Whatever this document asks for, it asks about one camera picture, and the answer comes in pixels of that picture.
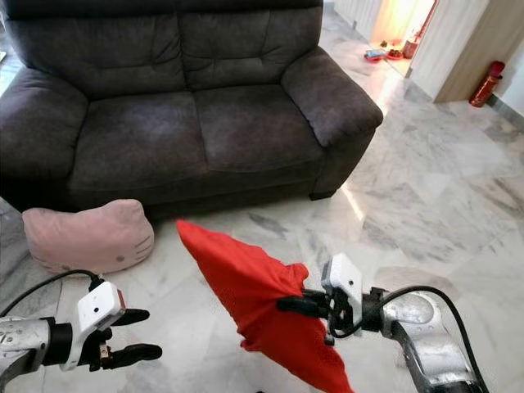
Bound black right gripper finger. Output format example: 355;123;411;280
276;295;327;318

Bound pink cat face pillow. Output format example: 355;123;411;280
22;199;155;275

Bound dark grey fabric sofa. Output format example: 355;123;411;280
0;0;384;222

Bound red cylindrical canister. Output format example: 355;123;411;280
469;61;506;108

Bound light cabinet door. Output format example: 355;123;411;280
409;0;492;79

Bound brown wooden cabinet panel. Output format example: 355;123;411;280
434;0;524;104

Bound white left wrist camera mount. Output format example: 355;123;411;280
76;281;126;361

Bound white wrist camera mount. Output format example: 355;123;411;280
321;254;364;310
76;281;126;361

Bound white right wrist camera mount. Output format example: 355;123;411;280
321;254;364;310

